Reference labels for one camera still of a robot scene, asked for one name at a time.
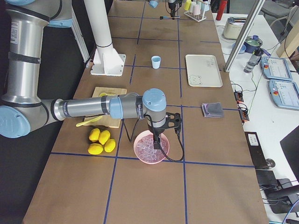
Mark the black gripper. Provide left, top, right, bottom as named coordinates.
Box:
left=166, top=0, right=183, bottom=18
left=147, top=112, right=182, bottom=150

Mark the steel muddler black tip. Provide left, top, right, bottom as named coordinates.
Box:
left=159, top=16, right=180, bottom=20

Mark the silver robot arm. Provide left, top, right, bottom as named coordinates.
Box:
left=0, top=0, right=181, bottom=149
left=148, top=0, right=183, bottom=20

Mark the pink bowl of ice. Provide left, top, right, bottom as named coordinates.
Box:
left=134, top=130, right=166, bottom=165

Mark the yellow cup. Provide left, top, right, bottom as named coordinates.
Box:
left=184, top=0, right=192, bottom=11

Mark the pink cup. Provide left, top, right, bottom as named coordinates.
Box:
left=190, top=4, right=201, bottom=15

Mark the white cup rack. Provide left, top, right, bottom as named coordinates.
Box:
left=184, top=0, right=211, bottom=22

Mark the light blue plastic cup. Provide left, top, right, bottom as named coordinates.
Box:
left=151, top=56, right=161, bottom=69

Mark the yellow lemon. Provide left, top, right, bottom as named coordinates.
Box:
left=88, top=143, right=104, bottom=155
left=88, top=128, right=100, bottom=142
left=98, top=130, right=111, bottom=145
left=104, top=139, right=116, bottom=153

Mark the red bottle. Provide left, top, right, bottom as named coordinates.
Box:
left=216, top=0, right=228, bottom=21

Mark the bamboo cutting board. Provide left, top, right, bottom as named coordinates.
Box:
left=84, top=87, right=127, bottom=128

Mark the cream toaster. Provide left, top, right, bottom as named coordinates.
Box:
left=222, top=17, right=247, bottom=40

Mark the yellow plastic knife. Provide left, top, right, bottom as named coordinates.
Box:
left=76, top=116, right=102, bottom=127

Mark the grey folded cloth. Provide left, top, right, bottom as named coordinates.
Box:
left=202, top=102, right=224, bottom=118

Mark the cream bear tray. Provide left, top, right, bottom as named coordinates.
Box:
left=185, top=54, right=223, bottom=88

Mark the lemon slices row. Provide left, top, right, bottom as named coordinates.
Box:
left=98, top=92, right=115, bottom=97

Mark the blue bowl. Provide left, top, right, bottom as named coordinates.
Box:
left=232, top=43, right=246, bottom=54

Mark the blue saucepan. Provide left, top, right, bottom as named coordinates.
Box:
left=244, top=35, right=263, bottom=54

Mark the clear water bottle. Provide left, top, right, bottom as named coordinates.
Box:
left=243, top=48, right=264, bottom=73

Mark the blue teach pendant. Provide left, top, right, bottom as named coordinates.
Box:
left=261, top=56, right=292, bottom=81
left=268, top=79, right=299, bottom=110

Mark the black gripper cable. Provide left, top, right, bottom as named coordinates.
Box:
left=121, top=114, right=184, bottom=162

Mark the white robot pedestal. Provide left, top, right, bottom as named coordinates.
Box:
left=84, top=0, right=126, bottom=77

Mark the aluminium frame post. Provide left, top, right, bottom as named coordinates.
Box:
left=224, top=0, right=265, bottom=72

